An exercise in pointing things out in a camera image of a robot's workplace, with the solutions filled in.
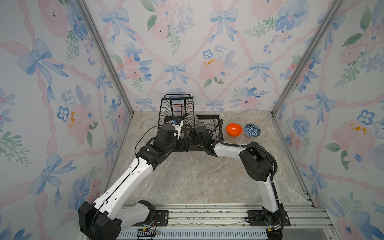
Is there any green geometric pattern bowl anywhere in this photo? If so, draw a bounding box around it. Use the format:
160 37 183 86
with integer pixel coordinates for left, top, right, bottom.
188 115 200 128

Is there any black wire dish rack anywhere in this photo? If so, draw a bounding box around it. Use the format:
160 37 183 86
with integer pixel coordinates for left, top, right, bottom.
158 94 223 140

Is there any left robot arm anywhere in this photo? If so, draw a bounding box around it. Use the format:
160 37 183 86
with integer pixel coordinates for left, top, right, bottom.
79 124 183 240

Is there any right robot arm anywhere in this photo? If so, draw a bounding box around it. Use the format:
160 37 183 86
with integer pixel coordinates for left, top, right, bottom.
190 126 287 233

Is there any orange plastic bowl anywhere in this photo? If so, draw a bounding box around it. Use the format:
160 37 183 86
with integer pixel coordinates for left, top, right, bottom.
226 123 243 137

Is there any blue triangle pattern bowl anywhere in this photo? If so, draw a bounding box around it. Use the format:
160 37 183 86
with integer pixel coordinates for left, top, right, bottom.
244 124 261 138

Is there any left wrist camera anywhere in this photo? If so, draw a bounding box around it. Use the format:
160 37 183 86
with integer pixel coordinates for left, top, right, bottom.
172 119 184 140

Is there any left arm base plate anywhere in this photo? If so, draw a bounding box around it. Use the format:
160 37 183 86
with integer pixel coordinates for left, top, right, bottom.
127 209 169 227

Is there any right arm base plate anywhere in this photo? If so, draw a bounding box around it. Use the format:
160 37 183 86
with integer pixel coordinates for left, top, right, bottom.
245 210 291 228

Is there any aluminium mounting rail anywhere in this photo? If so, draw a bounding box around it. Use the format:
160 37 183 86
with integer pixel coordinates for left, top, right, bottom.
115 201 339 240

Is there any left aluminium corner post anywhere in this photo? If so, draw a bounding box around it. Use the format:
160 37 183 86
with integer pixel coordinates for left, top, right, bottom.
74 0 134 117

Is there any aluminium corner post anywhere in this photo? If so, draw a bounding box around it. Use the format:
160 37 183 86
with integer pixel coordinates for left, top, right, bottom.
272 0 345 117
74 0 134 117

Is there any right aluminium corner post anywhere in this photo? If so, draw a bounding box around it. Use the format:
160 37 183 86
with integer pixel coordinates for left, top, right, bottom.
272 0 345 117

